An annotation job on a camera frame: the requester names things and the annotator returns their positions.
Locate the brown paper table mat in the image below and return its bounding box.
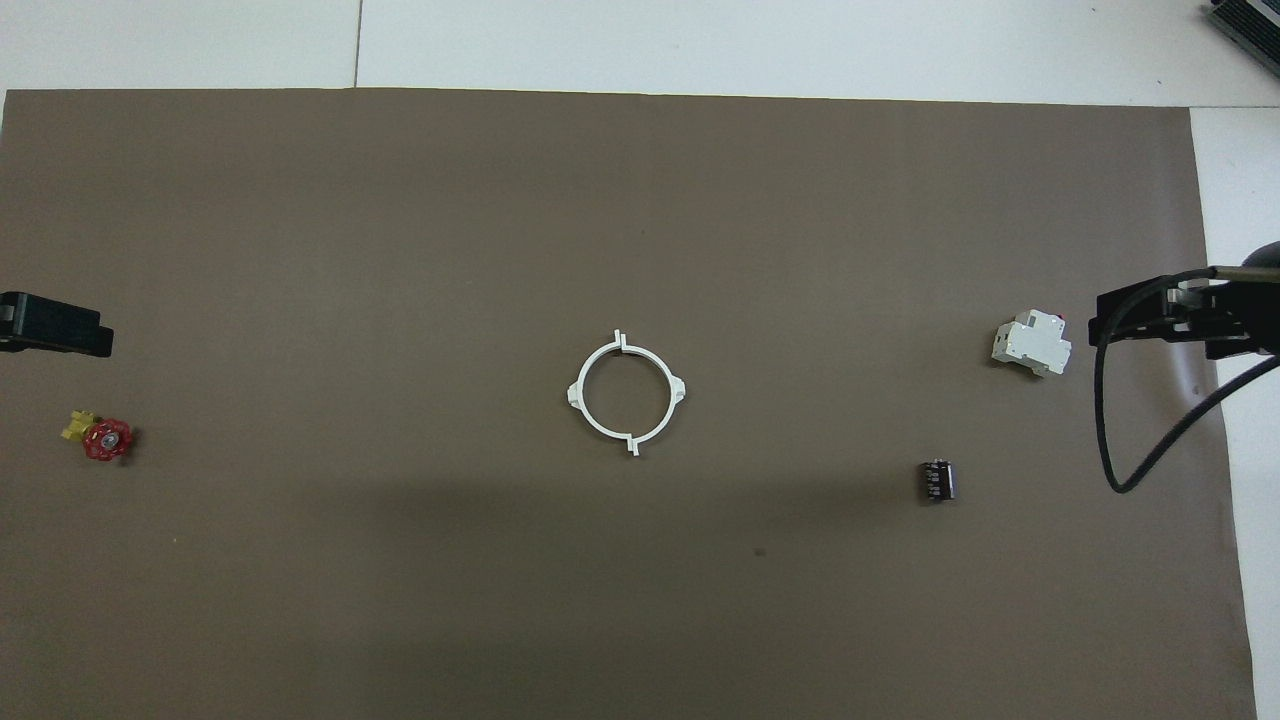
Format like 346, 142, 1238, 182
0, 88, 1259, 720

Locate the white half pipe clamp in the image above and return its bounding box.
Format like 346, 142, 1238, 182
567, 345, 642, 457
612, 329, 689, 446

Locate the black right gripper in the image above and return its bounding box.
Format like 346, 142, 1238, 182
1088, 272, 1280, 359

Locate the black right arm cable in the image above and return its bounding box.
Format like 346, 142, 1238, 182
1094, 266, 1280, 494

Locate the grey ribbed device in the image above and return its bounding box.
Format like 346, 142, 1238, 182
1205, 0, 1280, 63

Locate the red handwheel yellow valve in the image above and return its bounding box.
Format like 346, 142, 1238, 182
62, 408, 135, 463

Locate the white circuit breaker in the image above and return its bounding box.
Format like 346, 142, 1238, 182
990, 310, 1073, 379

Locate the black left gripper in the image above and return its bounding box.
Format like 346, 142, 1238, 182
0, 292, 115, 359

